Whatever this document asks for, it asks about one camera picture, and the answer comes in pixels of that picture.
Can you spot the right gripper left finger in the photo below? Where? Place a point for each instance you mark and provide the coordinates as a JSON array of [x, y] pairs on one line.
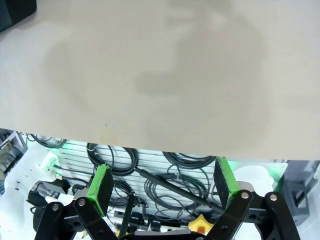
[[105, 190]]

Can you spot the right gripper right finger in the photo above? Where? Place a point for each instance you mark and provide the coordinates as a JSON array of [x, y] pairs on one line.
[[221, 185]]

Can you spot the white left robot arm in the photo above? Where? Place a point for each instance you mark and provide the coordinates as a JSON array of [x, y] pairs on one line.
[[25, 170]]

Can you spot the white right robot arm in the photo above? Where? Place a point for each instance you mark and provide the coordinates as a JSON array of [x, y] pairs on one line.
[[252, 177]]

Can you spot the yellow star knob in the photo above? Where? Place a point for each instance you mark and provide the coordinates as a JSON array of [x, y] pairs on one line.
[[197, 221]]

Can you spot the black rod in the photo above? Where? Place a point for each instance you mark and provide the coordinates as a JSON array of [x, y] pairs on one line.
[[175, 188]]

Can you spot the grey metal rack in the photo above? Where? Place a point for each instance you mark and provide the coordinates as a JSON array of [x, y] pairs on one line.
[[12, 150]]

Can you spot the black metal frame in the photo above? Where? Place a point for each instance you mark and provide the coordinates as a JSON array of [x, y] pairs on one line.
[[295, 190]]

